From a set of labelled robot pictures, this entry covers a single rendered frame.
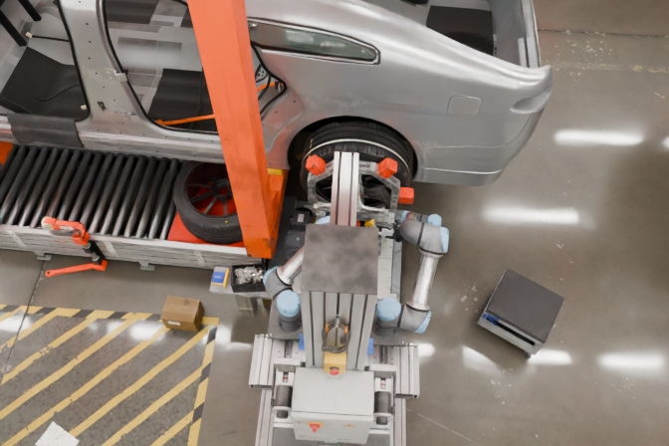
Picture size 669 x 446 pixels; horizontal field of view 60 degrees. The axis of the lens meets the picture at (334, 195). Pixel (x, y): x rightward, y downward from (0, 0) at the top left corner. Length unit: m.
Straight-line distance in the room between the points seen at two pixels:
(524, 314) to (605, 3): 3.77
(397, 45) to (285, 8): 0.58
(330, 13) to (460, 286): 2.16
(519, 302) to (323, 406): 1.73
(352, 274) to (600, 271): 2.94
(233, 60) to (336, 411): 1.48
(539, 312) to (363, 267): 2.14
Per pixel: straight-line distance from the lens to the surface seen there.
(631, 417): 4.26
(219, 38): 2.24
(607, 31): 6.35
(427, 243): 2.84
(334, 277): 1.88
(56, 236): 4.22
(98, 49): 3.35
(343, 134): 3.31
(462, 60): 3.02
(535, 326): 3.84
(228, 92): 2.43
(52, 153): 4.80
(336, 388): 2.58
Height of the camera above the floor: 3.72
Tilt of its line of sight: 56 degrees down
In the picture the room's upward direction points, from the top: 2 degrees clockwise
